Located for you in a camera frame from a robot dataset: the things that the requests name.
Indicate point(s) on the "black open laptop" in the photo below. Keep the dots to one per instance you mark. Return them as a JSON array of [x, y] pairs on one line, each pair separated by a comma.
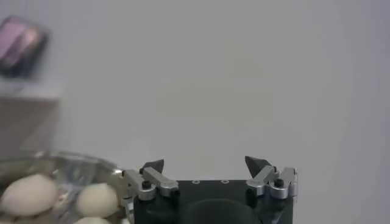
[[21, 45]]

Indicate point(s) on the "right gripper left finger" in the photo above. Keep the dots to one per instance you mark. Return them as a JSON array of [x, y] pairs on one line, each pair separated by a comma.
[[152, 178]]

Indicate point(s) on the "perforated steel steamer basket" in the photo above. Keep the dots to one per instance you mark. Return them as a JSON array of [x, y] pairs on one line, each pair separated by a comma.
[[76, 165]]

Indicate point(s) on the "white steamed baozi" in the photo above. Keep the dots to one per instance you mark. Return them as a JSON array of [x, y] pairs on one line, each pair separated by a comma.
[[91, 221], [97, 199], [29, 194]]

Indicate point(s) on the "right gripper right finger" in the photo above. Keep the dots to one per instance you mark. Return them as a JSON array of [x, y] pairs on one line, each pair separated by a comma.
[[265, 178]]

